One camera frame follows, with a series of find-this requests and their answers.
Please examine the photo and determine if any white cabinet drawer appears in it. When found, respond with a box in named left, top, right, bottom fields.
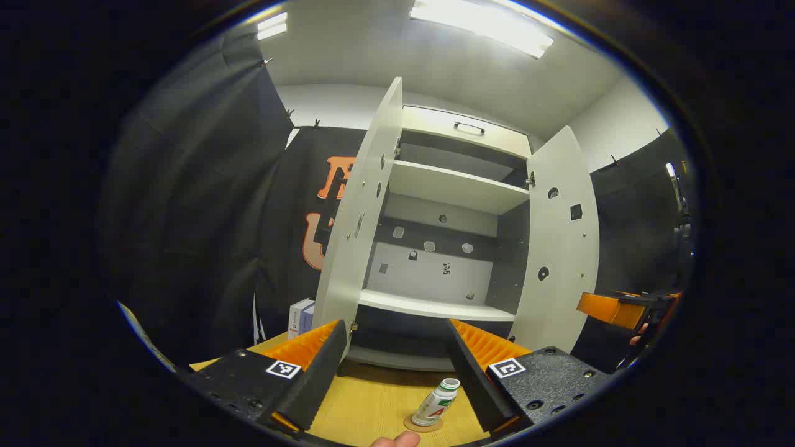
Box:
left=402, top=106, right=534, bottom=159

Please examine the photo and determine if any white door with headphone sticker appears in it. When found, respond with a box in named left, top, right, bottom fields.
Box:
left=509, top=125, right=600, bottom=354

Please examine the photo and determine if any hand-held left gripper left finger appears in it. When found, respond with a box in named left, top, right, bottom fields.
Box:
left=180, top=319, right=348, bottom=433

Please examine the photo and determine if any white open-shelf cabinet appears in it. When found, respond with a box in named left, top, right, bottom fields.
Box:
left=348, top=104, right=535, bottom=372

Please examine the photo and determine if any round wooden coaster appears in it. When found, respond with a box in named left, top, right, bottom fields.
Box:
left=404, top=415, right=445, bottom=433

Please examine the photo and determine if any small ceiling light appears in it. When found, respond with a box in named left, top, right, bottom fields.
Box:
left=257, top=11, right=289, bottom=41

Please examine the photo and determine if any long ceiling light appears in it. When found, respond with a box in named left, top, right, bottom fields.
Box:
left=410, top=0, right=555, bottom=60

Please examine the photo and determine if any white cardboard box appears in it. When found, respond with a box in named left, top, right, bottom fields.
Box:
left=288, top=298, right=316, bottom=340

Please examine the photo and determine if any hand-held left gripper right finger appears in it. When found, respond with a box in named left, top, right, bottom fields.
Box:
left=445, top=318, right=616, bottom=435

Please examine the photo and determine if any black door handle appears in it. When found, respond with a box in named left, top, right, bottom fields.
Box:
left=317, top=165, right=350, bottom=246

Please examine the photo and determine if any white bottle green cap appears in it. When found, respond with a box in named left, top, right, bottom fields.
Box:
left=411, top=377, right=461, bottom=427

